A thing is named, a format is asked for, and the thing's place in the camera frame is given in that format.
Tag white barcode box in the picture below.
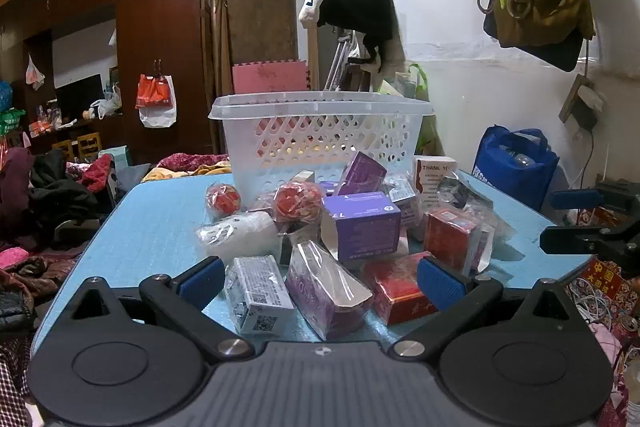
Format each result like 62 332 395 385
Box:
224 255 296 335

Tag yellow wooden chair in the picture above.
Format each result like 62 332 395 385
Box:
52 133 102 162

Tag green shopping bag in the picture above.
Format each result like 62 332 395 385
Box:
379 63 442 158

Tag dark packet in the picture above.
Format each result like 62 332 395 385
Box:
439 176 495 214

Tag small purple box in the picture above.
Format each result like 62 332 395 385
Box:
337 151 388 196

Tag white card box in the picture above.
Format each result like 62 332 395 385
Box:
412 155 457 210

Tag small white plastic bag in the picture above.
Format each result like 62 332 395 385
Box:
26 54 46 90

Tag purple packet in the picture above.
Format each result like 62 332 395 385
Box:
285 241 375 342

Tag small white printed box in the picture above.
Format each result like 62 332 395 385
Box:
387 179 422 227

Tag pile of dark clothes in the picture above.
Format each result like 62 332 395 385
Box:
0 147 120 258

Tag white bubble wrap packet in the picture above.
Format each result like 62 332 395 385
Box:
196 212 281 264

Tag red cardboard box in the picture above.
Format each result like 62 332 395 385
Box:
362 252 437 326

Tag blue fabric bag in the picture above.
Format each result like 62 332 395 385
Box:
472 124 560 212

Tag metal crutches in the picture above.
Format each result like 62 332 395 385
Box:
325 32 372 94

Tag wall socket with charger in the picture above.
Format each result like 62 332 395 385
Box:
559 74 607 134

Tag brown wooden board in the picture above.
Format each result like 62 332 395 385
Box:
216 0 299 68

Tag clear plastic basket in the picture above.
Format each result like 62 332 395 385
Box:
208 91 435 204

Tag pink foam mat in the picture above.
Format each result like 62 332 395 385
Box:
231 59 310 96

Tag small red ball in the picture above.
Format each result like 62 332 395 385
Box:
205 183 242 220

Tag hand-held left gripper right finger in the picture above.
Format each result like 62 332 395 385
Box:
387 255 585 363

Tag large purple box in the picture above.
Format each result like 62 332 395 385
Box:
321 192 402 264

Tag red printed packet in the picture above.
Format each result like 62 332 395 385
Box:
575 257 627 308

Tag dark wooden wardrobe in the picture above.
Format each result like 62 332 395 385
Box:
0 0 211 164

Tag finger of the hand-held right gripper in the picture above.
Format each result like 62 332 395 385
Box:
550 179 640 212
539 219 640 278

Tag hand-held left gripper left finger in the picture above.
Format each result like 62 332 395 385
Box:
67 255 253 363

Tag large red ball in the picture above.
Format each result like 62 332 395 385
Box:
272 182 324 224

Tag black television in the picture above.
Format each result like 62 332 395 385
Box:
55 74 105 121

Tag orange and white plastic bag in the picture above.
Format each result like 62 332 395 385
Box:
135 73 177 128

